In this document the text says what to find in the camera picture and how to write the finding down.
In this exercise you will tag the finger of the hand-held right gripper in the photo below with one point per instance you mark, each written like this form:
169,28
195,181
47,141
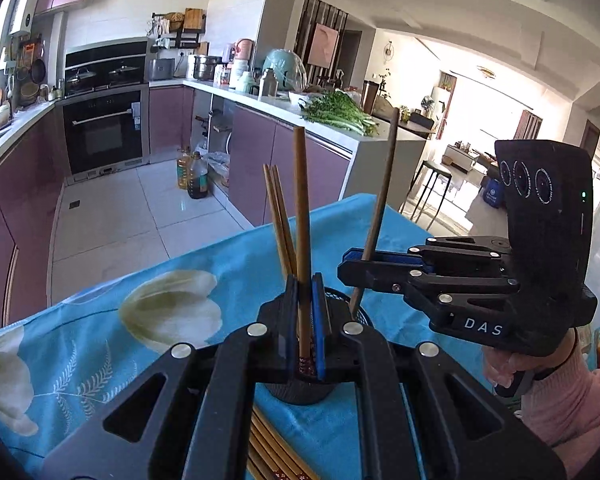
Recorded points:
397,256
380,276

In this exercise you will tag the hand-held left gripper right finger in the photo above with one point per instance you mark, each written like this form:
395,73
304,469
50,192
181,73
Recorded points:
322,330

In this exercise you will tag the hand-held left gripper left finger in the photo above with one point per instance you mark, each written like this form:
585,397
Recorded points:
290,320

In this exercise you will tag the black mesh utensil holder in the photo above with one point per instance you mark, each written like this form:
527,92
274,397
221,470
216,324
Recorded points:
300,393

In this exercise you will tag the person's right forearm pink sleeve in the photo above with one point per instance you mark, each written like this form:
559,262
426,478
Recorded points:
570,400

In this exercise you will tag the person's right hand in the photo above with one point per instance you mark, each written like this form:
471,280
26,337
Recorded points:
510,365

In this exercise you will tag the blue bag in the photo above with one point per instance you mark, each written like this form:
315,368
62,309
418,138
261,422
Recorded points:
492,195

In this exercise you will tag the black bar stool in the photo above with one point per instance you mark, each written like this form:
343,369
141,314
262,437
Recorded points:
435,170

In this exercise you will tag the bunch of green vegetables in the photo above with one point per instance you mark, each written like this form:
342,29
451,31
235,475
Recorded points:
337,110

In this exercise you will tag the purple lower kitchen cabinets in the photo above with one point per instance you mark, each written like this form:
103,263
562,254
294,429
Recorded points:
260,160

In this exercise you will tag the dark cooking oil bottle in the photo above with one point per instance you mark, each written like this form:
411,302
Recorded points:
197,180

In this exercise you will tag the clear plastic bag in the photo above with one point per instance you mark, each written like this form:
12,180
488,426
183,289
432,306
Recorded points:
216,165

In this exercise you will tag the blue floral tablecloth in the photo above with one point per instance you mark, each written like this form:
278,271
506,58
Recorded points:
105,360

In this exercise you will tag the steel thermos flask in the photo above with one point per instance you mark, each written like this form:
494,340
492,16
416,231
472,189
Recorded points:
267,84

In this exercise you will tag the mint green kitchen appliance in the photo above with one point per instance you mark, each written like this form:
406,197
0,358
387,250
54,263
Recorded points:
282,67

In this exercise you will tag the pink kettle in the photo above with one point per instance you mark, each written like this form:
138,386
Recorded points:
244,50

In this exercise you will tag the black built-in oven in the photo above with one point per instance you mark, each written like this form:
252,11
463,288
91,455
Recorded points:
105,132

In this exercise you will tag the stainless steel pot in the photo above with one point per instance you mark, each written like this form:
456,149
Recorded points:
206,67

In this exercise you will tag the silver metal box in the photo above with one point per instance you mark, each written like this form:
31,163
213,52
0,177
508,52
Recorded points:
161,70

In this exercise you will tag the black integrated stove hood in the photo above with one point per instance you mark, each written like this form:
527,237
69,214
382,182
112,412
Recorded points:
105,57

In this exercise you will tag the hanging black pan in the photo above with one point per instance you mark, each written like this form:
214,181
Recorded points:
38,70

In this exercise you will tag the white water heater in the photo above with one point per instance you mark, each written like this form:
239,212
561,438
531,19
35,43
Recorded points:
24,5

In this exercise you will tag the pink wall painting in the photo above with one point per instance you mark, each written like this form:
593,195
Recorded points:
323,45

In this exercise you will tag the black wall rack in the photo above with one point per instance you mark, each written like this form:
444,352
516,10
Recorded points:
180,35

